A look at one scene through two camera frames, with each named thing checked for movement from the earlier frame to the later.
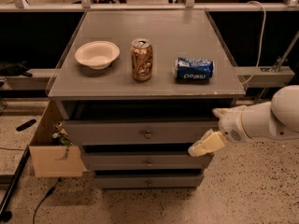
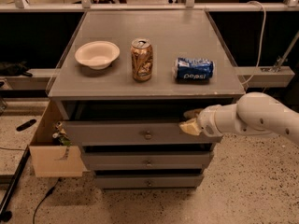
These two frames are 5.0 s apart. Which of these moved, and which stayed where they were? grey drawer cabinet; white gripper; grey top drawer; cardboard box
Moved: white gripper
Stayed: cardboard box; grey top drawer; grey drawer cabinet
